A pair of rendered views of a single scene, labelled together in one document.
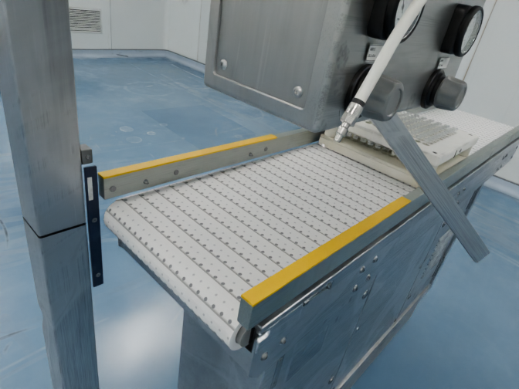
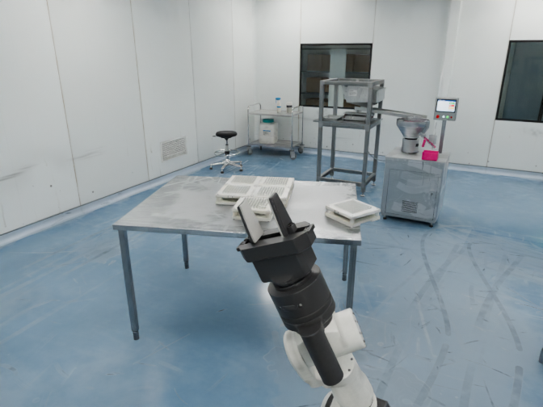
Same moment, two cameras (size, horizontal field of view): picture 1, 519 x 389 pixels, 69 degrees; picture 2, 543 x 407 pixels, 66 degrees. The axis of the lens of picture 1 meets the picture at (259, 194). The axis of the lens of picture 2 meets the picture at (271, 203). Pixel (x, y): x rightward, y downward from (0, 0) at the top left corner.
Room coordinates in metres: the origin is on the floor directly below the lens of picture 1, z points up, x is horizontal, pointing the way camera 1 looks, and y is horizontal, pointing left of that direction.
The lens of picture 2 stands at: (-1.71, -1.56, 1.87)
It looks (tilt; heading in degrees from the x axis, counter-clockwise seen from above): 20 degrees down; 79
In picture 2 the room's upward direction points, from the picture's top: straight up
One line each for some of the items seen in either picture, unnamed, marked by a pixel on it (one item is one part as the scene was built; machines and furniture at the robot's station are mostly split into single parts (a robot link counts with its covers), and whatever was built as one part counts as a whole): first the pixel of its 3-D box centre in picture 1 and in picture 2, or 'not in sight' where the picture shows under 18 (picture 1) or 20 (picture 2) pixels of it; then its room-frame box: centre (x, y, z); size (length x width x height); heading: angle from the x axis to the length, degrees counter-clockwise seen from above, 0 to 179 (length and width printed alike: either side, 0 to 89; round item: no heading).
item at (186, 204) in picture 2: not in sight; (250, 203); (-1.33, 1.23, 0.85); 1.50 x 1.10 x 0.04; 160
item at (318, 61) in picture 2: not in sight; (333, 76); (0.85, 5.97, 1.43); 1.32 x 0.01 x 1.11; 142
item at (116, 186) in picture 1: (357, 123); not in sight; (0.93, -0.21, 0.93); 1.32 x 0.02 x 0.03; 141
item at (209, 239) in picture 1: (402, 159); not in sight; (0.85, -0.32, 0.89); 1.35 x 0.25 x 0.05; 141
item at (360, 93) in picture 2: not in sight; (365, 140); (0.54, 3.64, 0.75); 1.43 x 1.06 x 1.50; 142
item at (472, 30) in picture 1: (463, 31); not in sight; (0.33, -0.13, 1.19); 0.04 x 0.01 x 0.04; 141
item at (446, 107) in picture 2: not in sight; (443, 126); (1.06, 2.73, 1.07); 0.23 x 0.10 x 0.62; 142
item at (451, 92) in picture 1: (447, 87); not in sight; (0.33, -0.14, 1.15); 0.03 x 0.03 x 0.04; 51
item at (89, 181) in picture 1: (94, 231); not in sight; (0.41, 0.22, 0.86); 0.02 x 0.01 x 0.20; 141
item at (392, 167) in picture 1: (395, 150); not in sight; (0.80, -0.28, 0.93); 0.24 x 0.24 x 0.02; 51
